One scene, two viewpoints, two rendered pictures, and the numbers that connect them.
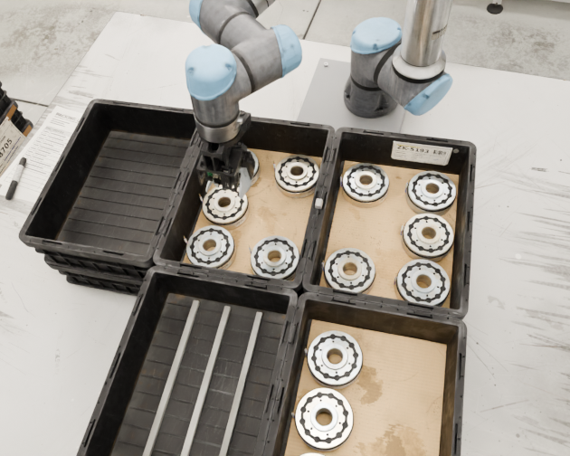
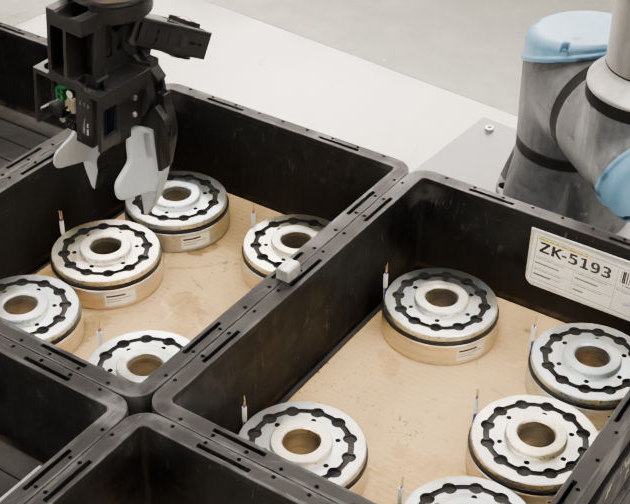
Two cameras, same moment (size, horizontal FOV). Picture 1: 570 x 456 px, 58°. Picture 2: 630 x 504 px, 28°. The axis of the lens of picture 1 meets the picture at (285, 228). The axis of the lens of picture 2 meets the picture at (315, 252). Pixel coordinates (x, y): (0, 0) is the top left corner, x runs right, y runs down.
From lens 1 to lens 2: 46 cm
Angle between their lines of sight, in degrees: 26
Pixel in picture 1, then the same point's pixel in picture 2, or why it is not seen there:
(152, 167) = not seen: hidden behind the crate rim
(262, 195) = (201, 274)
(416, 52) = not seen: outside the picture
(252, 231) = (137, 326)
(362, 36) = (547, 28)
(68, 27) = not seen: hidden behind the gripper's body
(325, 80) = (473, 153)
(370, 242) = (392, 426)
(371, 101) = (546, 196)
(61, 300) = not seen: outside the picture
